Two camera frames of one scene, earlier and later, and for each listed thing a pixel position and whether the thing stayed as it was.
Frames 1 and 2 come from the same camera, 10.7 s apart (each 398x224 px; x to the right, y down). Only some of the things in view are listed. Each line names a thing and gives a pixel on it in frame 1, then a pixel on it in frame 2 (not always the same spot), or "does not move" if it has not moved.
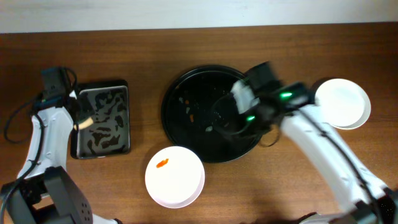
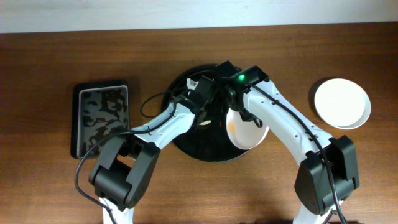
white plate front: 175,177 -> 245,134
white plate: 343,104 does not move
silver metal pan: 109,133 does not move
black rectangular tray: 109,134 does not move
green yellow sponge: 84,124 -> 205,122
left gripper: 78,112 -> 203,112
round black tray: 200,118 does not move
